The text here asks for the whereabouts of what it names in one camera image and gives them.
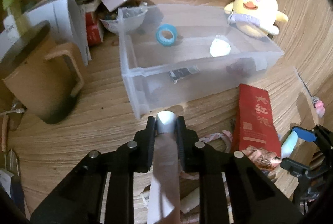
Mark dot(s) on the pink hair clip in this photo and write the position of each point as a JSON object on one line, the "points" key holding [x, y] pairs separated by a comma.
{"points": [[319, 106]]}

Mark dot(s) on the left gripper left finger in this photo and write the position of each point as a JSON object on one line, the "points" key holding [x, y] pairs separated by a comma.
{"points": [[78, 197]]}

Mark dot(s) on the small black white sachet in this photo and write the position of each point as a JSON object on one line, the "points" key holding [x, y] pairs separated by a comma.
{"points": [[179, 74]]}

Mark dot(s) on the pale green cream tube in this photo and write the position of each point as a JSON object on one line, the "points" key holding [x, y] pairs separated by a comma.
{"points": [[288, 145]]}

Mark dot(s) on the eyeglasses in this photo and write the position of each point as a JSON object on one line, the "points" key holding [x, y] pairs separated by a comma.
{"points": [[16, 114]]}

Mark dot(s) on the white paper box stack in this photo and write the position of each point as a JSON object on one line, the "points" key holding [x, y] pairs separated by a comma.
{"points": [[67, 24]]}

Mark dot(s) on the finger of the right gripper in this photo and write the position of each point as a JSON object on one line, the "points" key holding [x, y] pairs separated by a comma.
{"points": [[295, 168], [304, 134]]}

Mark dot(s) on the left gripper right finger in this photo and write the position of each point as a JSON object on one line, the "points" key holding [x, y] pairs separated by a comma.
{"points": [[231, 188]]}

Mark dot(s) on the tan mug with lid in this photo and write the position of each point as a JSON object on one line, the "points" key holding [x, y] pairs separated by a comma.
{"points": [[44, 76]]}

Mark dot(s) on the clear plastic storage bin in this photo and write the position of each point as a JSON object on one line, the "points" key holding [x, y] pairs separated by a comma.
{"points": [[145, 63]]}

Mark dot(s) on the small red box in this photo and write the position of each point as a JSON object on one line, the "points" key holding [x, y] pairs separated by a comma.
{"points": [[94, 29]]}

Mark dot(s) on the yellow chick bunny plush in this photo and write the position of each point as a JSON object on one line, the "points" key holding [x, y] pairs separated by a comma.
{"points": [[255, 18]]}

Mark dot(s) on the blue washi tape roll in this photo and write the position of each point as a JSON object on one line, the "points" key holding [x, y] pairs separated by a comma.
{"points": [[166, 35]]}

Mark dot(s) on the white bowl with trinkets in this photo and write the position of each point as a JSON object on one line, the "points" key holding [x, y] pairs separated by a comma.
{"points": [[132, 18]]}

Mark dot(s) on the green spray bottle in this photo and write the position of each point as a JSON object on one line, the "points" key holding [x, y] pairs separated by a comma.
{"points": [[11, 9]]}

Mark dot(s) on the white tape roll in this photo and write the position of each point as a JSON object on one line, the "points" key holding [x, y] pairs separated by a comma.
{"points": [[220, 46]]}

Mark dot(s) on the pink white tube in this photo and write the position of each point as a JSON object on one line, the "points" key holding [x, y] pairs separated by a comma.
{"points": [[164, 202]]}

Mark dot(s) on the red tea packet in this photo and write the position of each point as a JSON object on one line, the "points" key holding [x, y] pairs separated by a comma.
{"points": [[254, 122]]}

